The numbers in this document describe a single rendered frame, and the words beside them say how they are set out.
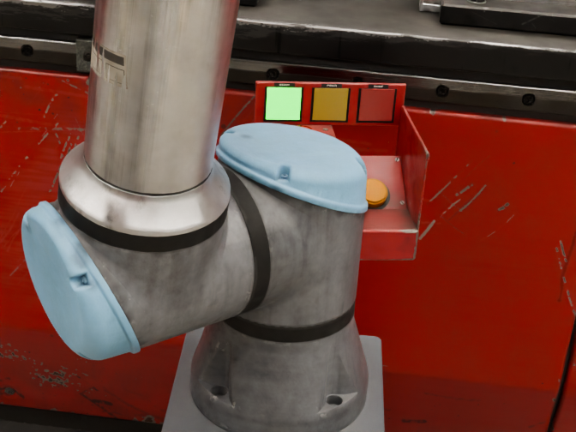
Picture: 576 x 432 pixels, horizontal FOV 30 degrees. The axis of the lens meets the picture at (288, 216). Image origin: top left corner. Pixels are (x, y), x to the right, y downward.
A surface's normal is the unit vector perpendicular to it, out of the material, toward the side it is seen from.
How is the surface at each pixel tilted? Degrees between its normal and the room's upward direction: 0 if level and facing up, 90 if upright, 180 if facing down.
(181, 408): 0
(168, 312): 101
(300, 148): 7
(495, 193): 90
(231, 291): 97
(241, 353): 72
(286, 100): 90
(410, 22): 0
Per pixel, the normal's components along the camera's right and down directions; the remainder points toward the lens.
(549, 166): -0.12, 0.45
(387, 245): 0.11, 0.46
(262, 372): -0.20, 0.15
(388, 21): 0.06, -0.89
